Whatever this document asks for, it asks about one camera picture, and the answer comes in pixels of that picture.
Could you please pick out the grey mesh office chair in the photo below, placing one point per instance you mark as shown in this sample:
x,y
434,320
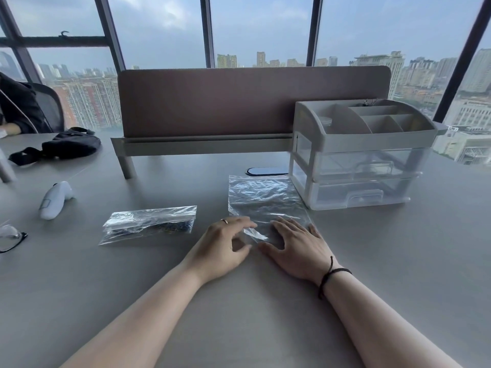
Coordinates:
x,y
51,107

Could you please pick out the person's left hand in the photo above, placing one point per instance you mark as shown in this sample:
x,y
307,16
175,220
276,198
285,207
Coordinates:
x,y
214,249

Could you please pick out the clear tape roll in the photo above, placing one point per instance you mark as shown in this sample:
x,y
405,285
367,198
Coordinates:
x,y
326,121

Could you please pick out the dark window frame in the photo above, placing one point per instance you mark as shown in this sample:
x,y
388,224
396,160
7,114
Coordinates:
x,y
111,34

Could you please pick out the black frame eyeglasses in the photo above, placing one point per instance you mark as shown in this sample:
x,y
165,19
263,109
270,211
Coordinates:
x,y
11,237

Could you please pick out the black binder clips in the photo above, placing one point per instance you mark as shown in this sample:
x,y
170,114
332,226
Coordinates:
x,y
369,101

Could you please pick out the person's right hand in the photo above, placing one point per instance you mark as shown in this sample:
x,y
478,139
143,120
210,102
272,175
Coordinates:
x,y
305,256

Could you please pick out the clear zip bag with contents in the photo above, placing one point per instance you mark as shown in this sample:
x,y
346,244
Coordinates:
x,y
149,224

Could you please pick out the brown desk divider panel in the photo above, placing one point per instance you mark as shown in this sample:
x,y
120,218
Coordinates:
x,y
245,103

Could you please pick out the person's right little finger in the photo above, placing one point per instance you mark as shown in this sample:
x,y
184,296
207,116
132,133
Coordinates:
x,y
314,232

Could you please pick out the clear organizer drawer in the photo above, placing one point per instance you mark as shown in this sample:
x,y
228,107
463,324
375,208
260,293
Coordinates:
x,y
356,162
360,193

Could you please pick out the person's right thumb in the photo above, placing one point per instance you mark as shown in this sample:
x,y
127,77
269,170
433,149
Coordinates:
x,y
270,249

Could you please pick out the person's left thumb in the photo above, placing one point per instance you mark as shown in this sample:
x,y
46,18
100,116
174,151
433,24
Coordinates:
x,y
241,247

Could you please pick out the grey desk organizer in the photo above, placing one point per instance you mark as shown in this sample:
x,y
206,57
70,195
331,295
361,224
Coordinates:
x,y
364,126

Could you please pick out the city buildings outside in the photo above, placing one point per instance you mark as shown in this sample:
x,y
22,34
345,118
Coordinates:
x,y
422,80

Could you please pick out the person's right forearm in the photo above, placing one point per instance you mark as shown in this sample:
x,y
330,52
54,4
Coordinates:
x,y
379,325

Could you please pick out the person's left forearm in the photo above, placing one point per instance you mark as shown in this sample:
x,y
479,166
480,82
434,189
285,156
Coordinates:
x,y
149,318

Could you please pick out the person's right middle finger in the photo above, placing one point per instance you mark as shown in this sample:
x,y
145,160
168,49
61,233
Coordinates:
x,y
289,225

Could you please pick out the black waist bag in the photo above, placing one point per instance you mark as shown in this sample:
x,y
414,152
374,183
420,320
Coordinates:
x,y
69,144

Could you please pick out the white handheld controller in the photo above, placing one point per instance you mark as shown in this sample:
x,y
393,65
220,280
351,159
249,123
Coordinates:
x,y
55,199

